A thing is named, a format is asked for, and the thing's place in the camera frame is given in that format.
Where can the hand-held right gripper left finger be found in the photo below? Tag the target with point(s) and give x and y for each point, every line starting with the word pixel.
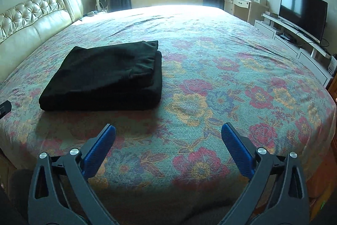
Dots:
pixel 101 151

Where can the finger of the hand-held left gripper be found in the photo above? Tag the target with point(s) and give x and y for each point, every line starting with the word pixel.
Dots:
pixel 4 109

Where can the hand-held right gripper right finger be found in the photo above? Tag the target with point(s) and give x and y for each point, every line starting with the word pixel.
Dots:
pixel 237 151

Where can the black pants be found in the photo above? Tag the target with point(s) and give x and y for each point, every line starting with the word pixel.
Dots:
pixel 105 77

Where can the floral bedspread bed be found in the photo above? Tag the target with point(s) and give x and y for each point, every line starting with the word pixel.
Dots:
pixel 223 88

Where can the cream leather tufted headboard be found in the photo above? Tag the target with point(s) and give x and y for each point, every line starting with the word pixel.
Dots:
pixel 34 18

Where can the white television cabinet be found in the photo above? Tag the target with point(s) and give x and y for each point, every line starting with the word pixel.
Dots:
pixel 297 48

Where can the black set-top box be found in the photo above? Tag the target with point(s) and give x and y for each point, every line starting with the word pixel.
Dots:
pixel 285 37

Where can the small grey desk device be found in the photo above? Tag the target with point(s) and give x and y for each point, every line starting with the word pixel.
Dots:
pixel 333 65

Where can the flat box on cabinet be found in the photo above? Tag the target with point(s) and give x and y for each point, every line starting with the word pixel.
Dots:
pixel 271 14

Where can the white box fan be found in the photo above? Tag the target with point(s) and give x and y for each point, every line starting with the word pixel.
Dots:
pixel 102 2

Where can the cream dressing table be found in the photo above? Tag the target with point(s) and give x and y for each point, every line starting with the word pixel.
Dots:
pixel 243 5

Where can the black curved television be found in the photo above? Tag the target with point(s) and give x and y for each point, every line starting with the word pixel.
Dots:
pixel 301 14

